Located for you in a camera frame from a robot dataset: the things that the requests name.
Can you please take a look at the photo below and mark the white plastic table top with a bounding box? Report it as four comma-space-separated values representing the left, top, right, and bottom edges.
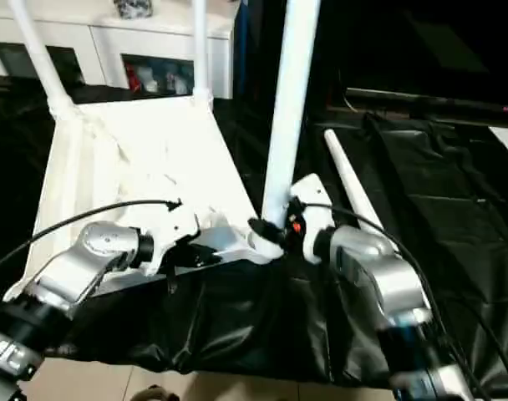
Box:
2, 93, 289, 305

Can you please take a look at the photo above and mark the white plastic table leg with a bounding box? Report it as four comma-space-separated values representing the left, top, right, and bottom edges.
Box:
323, 128, 402, 252
259, 0, 323, 256
190, 0, 216, 110
6, 0, 79, 121

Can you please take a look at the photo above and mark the black glossy mat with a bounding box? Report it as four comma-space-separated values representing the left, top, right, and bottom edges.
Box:
0, 74, 508, 401

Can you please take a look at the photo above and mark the long black bar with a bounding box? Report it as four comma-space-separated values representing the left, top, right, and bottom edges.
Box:
344, 86, 508, 123

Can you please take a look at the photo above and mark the large dark screen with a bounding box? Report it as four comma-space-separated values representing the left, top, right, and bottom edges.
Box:
232, 0, 508, 106

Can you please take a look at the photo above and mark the white glass-door cabinet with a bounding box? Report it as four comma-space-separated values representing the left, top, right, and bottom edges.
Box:
0, 0, 235, 100

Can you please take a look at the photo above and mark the white flat panel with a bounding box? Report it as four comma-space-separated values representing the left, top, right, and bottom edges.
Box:
486, 124, 508, 165

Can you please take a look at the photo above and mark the dark bag of parts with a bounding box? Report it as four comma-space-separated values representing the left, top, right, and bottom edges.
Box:
113, 0, 155, 21

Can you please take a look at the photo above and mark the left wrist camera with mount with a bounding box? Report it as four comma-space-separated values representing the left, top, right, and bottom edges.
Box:
142, 199, 204, 277

